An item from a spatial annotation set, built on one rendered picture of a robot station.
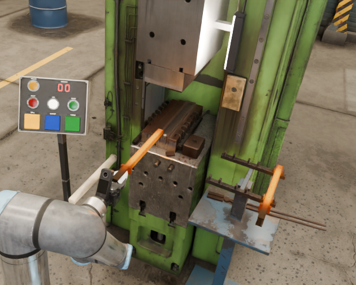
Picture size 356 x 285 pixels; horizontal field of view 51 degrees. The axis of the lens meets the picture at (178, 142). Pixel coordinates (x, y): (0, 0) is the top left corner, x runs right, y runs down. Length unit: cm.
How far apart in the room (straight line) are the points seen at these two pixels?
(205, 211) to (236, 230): 18
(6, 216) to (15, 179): 236
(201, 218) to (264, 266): 100
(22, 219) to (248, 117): 128
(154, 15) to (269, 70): 57
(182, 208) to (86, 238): 123
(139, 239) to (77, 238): 161
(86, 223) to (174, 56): 101
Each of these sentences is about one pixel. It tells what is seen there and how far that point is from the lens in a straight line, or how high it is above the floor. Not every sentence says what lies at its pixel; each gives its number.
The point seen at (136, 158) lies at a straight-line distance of 164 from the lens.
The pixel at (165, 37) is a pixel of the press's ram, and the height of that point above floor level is 151.
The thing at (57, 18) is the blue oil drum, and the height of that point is 15.
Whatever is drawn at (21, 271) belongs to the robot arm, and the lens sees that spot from 100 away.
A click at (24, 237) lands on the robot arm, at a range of 90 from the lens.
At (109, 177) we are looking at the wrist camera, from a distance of 143.
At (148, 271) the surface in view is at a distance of 255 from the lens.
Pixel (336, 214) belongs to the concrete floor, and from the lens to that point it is 334.
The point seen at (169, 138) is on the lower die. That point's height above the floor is 99.
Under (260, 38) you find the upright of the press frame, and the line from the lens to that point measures 172.
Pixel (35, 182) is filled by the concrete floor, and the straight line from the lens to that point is 320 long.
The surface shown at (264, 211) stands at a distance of 153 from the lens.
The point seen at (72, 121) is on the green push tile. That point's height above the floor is 102.
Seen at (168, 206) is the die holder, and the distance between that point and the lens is 212.
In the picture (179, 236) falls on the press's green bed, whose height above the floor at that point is 38.
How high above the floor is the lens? 207
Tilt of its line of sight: 35 degrees down
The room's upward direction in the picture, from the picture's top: 7 degrees clockwise
